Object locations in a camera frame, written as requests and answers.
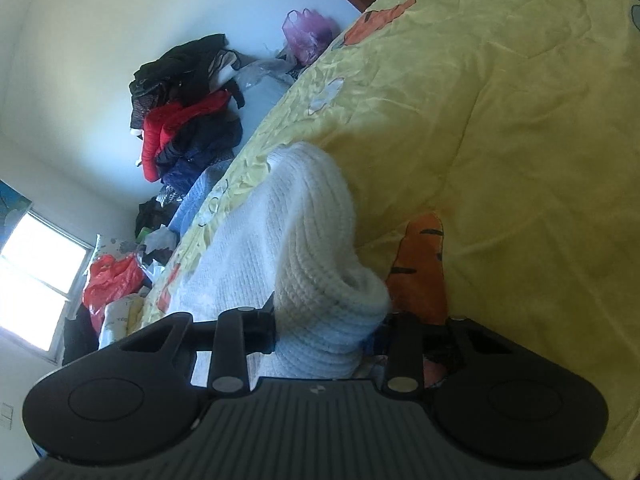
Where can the yellow printed bed sheet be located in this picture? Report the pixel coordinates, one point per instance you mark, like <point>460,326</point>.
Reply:
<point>500,135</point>

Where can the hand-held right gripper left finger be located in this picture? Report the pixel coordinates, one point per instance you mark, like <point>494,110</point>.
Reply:
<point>250,332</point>

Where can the blue wall poster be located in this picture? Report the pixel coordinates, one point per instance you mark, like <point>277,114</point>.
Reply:
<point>10,205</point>

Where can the white printed cloth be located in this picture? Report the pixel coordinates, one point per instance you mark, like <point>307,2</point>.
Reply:
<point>117,320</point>

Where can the pink plastic bag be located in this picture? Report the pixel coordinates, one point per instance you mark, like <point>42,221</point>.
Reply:
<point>305,32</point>

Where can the window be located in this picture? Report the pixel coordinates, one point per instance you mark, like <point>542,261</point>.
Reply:
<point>35,270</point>

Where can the red jacket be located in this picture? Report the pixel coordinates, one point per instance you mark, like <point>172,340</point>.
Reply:
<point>160,135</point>

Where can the white wall switch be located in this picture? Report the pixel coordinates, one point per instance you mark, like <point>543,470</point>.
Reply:
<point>6,415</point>

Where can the clear plastic bag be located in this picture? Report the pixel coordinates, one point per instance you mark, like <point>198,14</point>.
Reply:
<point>265,77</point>

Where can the white knitted sweater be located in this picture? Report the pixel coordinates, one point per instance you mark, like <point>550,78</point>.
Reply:
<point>300,240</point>

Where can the light blue knitted blanket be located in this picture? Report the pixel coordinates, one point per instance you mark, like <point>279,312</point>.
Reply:
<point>195,200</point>

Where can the navy jacket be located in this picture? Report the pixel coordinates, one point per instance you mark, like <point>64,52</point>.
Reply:
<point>200,150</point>

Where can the red plastic bag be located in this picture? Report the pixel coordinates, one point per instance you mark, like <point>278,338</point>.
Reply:
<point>110,280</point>

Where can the dark cloth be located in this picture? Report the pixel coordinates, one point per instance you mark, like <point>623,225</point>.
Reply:
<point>77,335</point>

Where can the black garment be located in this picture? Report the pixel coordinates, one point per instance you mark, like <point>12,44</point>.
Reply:
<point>170,67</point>

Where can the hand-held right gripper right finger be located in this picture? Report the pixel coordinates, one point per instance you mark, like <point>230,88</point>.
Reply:
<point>402,345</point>

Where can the grey plastic bag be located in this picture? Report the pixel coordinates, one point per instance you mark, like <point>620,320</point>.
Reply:
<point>160,242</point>

